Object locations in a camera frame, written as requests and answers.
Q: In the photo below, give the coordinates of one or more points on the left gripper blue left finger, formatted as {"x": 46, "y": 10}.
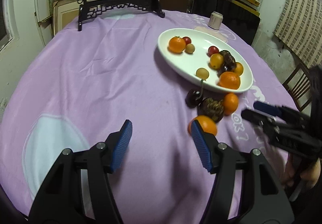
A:
{"x": 118, "y": 144}

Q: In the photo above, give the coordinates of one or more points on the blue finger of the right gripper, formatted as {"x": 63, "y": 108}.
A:
{"x": 258, "y": 118}
{"x": 267, "y": 108}

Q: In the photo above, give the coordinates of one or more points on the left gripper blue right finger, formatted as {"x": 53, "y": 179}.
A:
{"x": 206, "y": 144}

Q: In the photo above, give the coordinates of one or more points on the smooth orange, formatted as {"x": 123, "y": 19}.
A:
{"x": 207, "y": 124}

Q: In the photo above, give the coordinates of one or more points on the orange tangerine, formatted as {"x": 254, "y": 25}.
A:
{"x": 230, "y": 103}

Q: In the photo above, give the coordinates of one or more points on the large dried brown fruit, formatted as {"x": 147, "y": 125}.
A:
{"x": 212, "y": 108}

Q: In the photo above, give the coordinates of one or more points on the large wrinkled mandarin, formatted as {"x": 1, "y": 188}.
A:
{"x": 229, "y": 80}

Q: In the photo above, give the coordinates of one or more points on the dark cherry with stem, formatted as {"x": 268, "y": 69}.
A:
{"x": 195, "y": 96}

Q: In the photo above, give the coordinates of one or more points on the dark purple plum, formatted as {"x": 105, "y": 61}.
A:
{"x": 224, "y": 68}

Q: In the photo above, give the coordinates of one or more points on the dark round chestnut fruit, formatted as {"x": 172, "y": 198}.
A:
{"x": 229, "y": 61}

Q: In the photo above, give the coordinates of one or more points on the brown wrinkled passion fruit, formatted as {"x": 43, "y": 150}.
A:
{"x": 224, "y": 53}

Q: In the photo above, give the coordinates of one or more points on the yellow orange kumquat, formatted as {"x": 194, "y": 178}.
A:
{"x": 216, "y": 61}

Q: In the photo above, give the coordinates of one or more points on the red cherry tomato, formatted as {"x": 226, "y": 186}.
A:
{"x": 212, "y": 50}
{"x": 187, "y": 40}

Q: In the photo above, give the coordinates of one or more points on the small orange with stem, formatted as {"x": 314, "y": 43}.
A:
{"x": 176, "y": 45}

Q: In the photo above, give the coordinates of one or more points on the pale yellow longan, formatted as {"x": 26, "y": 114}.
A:
{"x": 190, "y": 48}

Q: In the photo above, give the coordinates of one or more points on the right hand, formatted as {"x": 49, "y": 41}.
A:
{"x": 310, "y": 175}

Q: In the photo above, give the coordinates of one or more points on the wooden chair right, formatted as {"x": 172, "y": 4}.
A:
{"x": 298, "y": 85}

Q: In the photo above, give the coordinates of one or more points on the purple tablecloth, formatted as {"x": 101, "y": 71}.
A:
{"x": 81, "y": 88}

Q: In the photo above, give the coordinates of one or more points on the white oval plate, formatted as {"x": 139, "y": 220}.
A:
{"x": 187, "y": 64}

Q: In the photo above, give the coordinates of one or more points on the black cabinet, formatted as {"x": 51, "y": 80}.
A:
{"x": 238, "y": 19}

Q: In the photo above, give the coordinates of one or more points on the small beige can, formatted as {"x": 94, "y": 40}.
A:
{"x": 215, "y": 20}

